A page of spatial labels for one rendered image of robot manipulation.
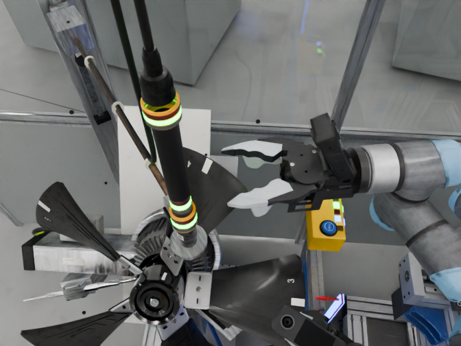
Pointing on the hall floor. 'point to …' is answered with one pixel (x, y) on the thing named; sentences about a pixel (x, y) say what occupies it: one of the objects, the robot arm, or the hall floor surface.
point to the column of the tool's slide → (103, 134)
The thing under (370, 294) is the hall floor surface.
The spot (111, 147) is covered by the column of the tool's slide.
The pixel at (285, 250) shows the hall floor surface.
